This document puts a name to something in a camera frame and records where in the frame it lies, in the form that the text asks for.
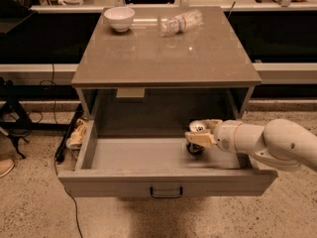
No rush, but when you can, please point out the black power cable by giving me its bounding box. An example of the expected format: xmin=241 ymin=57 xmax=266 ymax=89
xmin=39 ymin=62 xmax=84 ymax=238

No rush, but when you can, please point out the white ceramic bowl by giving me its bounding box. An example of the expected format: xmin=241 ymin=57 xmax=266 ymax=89
xmin=104 ymin=7 xmax=135 ymax=32

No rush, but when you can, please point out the black power strip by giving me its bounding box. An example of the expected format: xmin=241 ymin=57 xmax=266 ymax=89
xmin=54 ymin=104 xmax=83 ymax=163

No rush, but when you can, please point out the crumpled paper trash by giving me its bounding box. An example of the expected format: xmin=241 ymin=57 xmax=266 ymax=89
xmin=66 ymin=118 xmax=87 ymax=150

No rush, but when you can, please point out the black metal stand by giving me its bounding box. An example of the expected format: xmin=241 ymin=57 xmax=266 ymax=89
xmin=0 ymin=77 xmax=70 ymax=162

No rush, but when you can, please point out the grey cabinet with counter top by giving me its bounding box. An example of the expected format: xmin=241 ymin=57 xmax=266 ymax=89
xmin=72 ymin=6 xmax=261 ymax=116

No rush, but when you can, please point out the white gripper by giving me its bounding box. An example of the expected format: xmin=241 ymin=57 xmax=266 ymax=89
xmin=185 ymin=119 xmax=242 ymax=153

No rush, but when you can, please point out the black drawer handle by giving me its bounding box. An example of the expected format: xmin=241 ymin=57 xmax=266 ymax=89
xmin=150 ymin=187 xmax=183 ymax=199

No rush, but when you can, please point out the blue pepsi can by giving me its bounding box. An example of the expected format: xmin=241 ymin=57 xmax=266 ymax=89
xmin=185 ymin=119 xmax=212 ymax=156

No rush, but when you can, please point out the grey open top drawer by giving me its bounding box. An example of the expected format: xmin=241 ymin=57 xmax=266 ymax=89
xmin=57 ymin=92 xmax=278 ymax=198

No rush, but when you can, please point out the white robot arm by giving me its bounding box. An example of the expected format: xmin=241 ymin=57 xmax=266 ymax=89
xmin=185 ymin=119 xmax=317 ymax=172

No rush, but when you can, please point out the clear plastic water bottle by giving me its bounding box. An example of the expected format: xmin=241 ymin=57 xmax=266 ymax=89
xmin=160 ymin=9 xmax=203 ymax=36

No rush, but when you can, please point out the tan shoe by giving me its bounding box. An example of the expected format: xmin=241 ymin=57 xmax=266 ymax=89
xmin=0 ymin=159 xmax=15 ymax=178

